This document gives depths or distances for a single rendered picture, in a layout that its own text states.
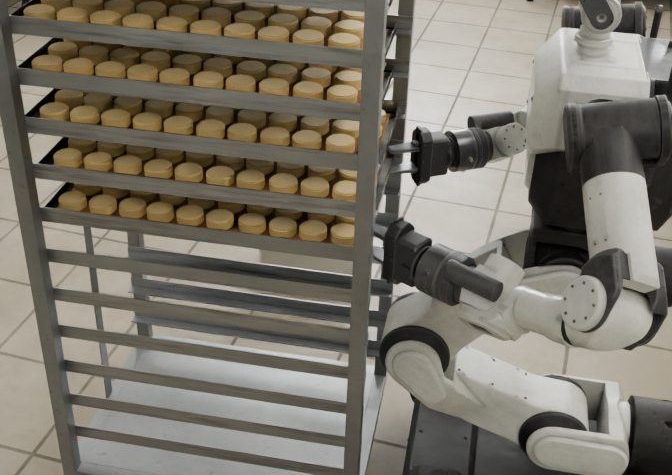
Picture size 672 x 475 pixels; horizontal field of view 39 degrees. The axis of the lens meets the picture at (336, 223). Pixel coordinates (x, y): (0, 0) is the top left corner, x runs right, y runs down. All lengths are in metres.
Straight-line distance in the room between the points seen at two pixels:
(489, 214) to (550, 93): 1.77
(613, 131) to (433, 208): 1.92
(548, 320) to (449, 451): 0.77
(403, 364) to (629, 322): 0.66
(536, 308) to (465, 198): 1.97
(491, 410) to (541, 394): 0.11
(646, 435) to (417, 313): 0.53
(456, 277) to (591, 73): 0.39
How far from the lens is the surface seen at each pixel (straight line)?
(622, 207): 1.38
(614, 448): 2.03
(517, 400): 2.01
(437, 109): 4.02
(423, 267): 1.58
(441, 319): 1.89
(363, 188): 1.53
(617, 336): 1.37
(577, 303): 1.34
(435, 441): 2.14
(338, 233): 1.67
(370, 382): 2.33
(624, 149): 1.42
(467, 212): 3.30
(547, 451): 2.03
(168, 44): 1.54
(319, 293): 1.70
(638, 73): 1.60
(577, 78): 1.56
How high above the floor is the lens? 1.70
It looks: 32 degrees down
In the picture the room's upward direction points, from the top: 2 degrees clockwise
